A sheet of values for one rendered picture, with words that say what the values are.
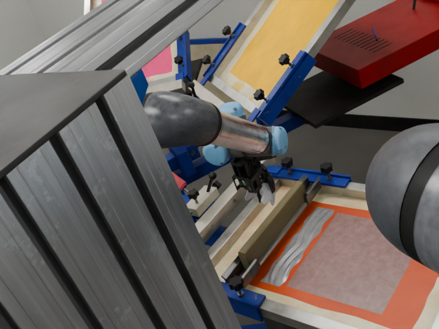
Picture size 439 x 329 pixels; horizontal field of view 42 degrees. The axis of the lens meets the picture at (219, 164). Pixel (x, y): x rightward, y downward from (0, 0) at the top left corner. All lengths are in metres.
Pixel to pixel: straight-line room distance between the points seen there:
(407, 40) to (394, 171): 2.13
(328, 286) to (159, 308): 1.25
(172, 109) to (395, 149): 0.69
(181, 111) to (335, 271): 0.81
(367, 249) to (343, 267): 0.10
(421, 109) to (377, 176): 3.40
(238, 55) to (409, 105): 1.57
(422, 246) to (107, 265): 0.23
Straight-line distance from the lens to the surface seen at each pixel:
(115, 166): 0.40
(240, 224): 1.93
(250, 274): 1.73
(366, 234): 1.81
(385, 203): 0.46
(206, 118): 1.13
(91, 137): 0.39
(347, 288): 1.66
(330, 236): 1.83
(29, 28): 6.02
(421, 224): 0.44
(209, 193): 1.97
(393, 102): 3.91
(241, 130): 1.27
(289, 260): 1.78
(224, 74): 2.64
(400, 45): 2.54
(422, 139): 0.46
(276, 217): 1.80
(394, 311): 1.59
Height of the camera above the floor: 2.16
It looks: 31 degrees down
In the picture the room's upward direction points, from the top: 21 degrees counter-clockwise
